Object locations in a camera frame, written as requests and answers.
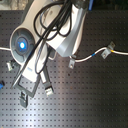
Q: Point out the grey gripper block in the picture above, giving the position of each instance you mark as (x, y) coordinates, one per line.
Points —
(35, 71)

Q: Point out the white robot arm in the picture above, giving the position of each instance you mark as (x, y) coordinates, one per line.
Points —
(47, 26)

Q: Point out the metal cable clip left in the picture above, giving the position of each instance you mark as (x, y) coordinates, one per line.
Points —
(11, 65)

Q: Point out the metal cable clip middle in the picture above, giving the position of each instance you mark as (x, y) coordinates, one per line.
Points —
(72, 62)

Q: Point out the metal cable clip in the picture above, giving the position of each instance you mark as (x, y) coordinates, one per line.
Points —
(72, 62)
(11, 65)
(108, 50)

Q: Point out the metal cable clip right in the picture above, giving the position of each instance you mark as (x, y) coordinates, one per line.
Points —
(108, 50)

